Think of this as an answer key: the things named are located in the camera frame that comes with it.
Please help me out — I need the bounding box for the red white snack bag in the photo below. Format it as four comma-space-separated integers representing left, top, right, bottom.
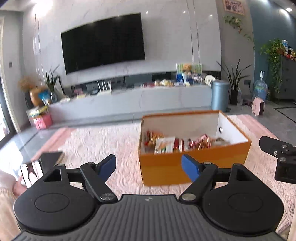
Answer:
173, 138, 184, 153

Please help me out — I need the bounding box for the orange nut snack packet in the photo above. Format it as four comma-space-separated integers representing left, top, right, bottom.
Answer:
145, 131, 164, 148

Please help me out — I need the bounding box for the black television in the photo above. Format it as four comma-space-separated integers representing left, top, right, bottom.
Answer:
61, 13, 145, 74

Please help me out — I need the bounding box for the white breadstick snack pack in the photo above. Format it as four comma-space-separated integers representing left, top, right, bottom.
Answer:
154, 137, 176, 154

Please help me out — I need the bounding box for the green plant in vase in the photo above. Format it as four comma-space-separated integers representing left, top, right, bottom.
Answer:
45, 65, 60, 103

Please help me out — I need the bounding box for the blue-grey trash can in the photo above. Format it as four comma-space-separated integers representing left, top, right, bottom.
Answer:
211, 80, 230, 112

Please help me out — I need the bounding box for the white wifi router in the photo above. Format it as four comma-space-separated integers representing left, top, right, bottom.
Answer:
97, 80, 112, 95

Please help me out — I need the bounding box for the pink small heater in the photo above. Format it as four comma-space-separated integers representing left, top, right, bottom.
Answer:
252, 96, 265, 116

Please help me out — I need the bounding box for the blue water jug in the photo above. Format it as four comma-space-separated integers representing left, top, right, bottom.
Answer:
253, 71, 268, 101

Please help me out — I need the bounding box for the potted plant by wall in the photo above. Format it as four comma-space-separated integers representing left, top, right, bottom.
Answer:
217, 58, 252, 105

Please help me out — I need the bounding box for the orange cardboard box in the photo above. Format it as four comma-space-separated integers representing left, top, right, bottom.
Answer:
138, 110, 251, 186

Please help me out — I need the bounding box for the teddy bear gift box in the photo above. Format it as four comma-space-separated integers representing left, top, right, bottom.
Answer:
176, 63, 203, 85

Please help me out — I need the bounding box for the hanging ivy plant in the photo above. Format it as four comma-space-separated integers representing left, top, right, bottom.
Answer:
260, 38, 285, 93

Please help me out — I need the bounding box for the clear braised meat packet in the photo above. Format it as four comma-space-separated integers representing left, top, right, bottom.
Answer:
211, 138, 230, 146

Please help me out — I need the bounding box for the framed wall picture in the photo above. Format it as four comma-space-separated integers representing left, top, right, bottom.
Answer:
223, 0, 245, 16

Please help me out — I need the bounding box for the golden gourd vase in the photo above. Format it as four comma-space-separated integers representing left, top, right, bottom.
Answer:
29, 86, 48, 107

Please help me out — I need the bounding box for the pink storage box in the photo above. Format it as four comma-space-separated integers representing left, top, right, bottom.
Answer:
33, 113, 53, 130

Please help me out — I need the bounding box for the dark hardcover book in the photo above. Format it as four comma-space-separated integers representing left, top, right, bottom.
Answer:
39, 152, 65, 174

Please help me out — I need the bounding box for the red fries snack bag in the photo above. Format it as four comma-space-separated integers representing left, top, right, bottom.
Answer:
189, 134, 211, 150

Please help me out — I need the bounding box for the grey TV console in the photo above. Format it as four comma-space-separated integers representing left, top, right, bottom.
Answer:
49, 84, 212, 123

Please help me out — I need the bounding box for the smartphone on stand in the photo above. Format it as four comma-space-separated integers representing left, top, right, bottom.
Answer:
21, 160, 44, 189

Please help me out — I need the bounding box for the grey side cabinet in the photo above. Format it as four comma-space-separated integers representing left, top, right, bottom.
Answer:
270, 56, 295, 102

